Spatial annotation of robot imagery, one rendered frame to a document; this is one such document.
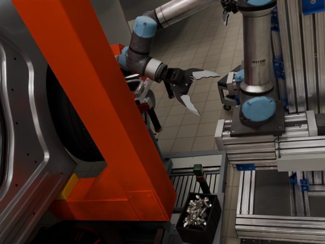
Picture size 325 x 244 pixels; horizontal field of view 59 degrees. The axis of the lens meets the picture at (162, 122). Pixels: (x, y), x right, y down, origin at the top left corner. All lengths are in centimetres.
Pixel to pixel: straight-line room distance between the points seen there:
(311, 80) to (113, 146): 88
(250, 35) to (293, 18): 33
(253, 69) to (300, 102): 48
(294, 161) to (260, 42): 51
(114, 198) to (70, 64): 70
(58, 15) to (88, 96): 28
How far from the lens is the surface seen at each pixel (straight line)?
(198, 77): 100
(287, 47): 134
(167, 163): 231
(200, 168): 141
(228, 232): 197
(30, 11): 101
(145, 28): 99
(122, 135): 110
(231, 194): 214
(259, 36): 100
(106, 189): 141
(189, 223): 133
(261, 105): 108
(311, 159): 127
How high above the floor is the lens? 161
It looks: 31 degrees down
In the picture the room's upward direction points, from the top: 22 degrees counter-clockwise
